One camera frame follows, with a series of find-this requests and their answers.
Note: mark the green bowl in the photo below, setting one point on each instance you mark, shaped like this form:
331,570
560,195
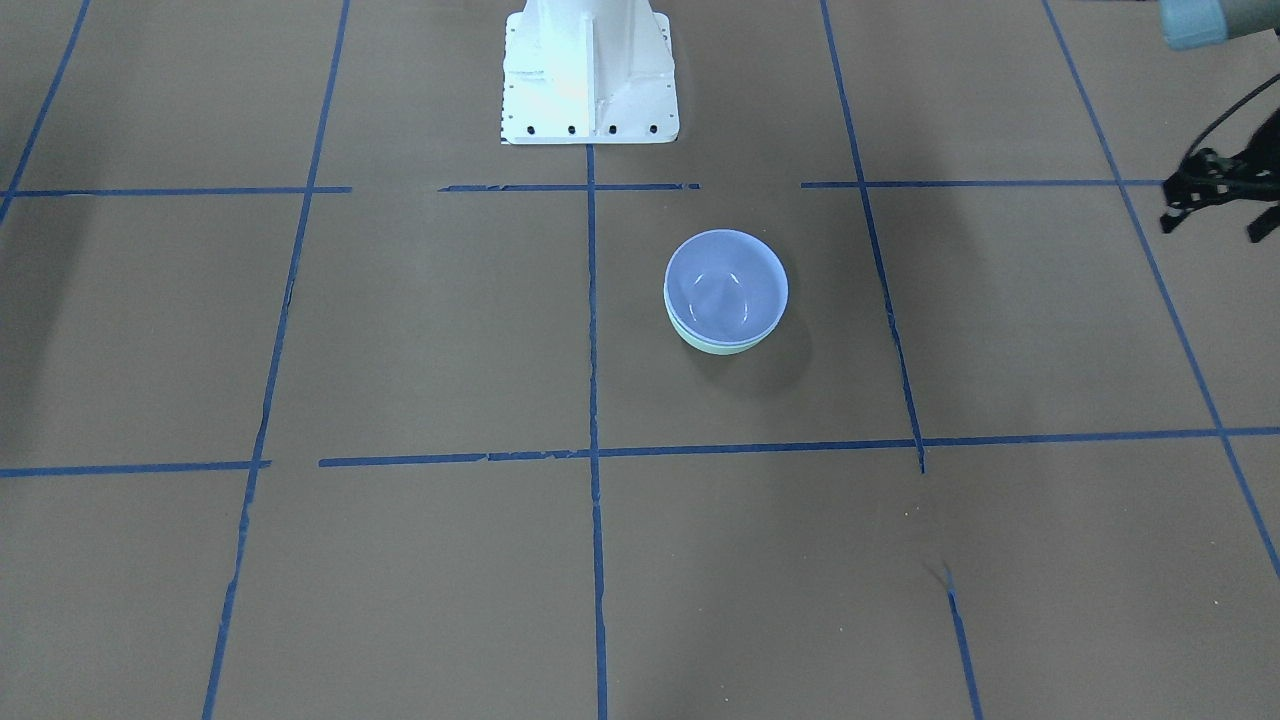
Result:
724,328

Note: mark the white pedestal column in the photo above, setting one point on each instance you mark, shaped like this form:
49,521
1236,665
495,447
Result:
580,72

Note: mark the blue bowl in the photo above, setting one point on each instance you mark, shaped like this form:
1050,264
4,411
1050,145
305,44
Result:
724,264

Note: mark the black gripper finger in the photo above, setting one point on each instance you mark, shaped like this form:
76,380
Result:
1265,224

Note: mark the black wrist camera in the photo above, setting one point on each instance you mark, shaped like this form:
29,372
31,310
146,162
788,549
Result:
1205,179

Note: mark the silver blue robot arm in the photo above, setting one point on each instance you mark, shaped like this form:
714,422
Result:
1189,25

